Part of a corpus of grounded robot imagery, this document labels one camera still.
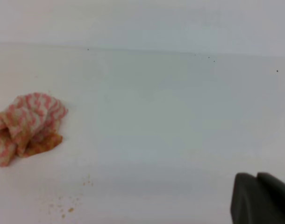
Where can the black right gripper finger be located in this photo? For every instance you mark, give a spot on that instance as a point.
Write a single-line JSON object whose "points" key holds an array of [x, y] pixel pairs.
{"points": [[258, 199]]}

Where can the pink striped stained rag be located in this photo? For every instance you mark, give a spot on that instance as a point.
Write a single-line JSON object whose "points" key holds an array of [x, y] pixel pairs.
{"points": [[29, 126]]}

